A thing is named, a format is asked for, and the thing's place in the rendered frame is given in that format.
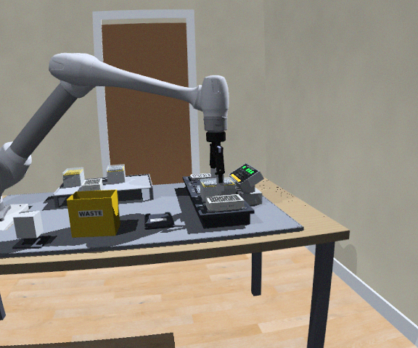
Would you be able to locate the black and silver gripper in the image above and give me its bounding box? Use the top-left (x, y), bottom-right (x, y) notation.
top-left (206, 131), bottom-right (226, 191)

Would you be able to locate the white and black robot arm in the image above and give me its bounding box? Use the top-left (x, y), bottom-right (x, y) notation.
top-left (0, 53), bottom-right (229, 222)

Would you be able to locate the yellow waste bin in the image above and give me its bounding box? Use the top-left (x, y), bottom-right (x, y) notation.
top-left (67, 189), bottom-right (120, 238)

